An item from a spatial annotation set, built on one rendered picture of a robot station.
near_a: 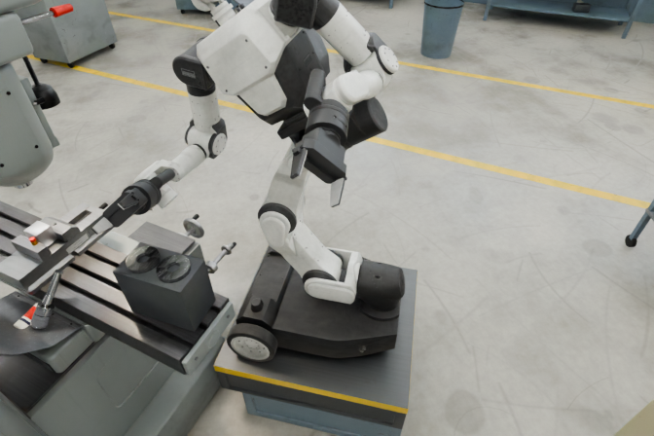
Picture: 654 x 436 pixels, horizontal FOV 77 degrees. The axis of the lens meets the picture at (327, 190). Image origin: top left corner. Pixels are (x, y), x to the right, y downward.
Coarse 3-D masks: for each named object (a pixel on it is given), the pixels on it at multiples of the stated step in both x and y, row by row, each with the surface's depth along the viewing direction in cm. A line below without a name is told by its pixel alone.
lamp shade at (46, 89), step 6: (42, 84) 118; (36, 90) 117; (42, 90) 117; (48, 90) 118; (36, 96) 117; (42, 96) 117; (48, 96) 118; (54, 96) 120; (48, 102) 119; (54, 102) 120; (42, 108) 119; (48, 108) 119
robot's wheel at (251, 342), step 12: (240, 324) 161; (252, 324) 160; (228, 336) 161; (240, 336) 158; (252, 336) 156; (264, 336) 158; (240, 348) 167; (252, 348) 166; (264, 348) 163; (252, 360) 169; (264, 360) 166
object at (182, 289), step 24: (120, 264) 115; (144, 264) 114; (168, 264) 114; (192, 264) 115; (144, 288) 113; (168, 288) 109; (192, 288) 113; (144, 312) 123; (168, 312) 117; (192, 312) 116
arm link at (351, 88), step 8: (352, 72) 92; (336, 80) 88; (344, 80) 88; (352, 80) 91; (360, 80) 93; (336, 88) 88; (344, 88) 87; (352, 88) 89; (360, 88) 92; (344, 96) 88; (352, 96) 88; (360, 96) 91; (352, 104) 99
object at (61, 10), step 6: (60, 6) 103; (66, 6) 104; (72, 6) 106; (48, 12) 101; (54, 12) 102; (60, 12) 103; (66, 12) 104; (24, 18) 97; (30, 18) 98; (36, 18) 99; (42, 18) 100
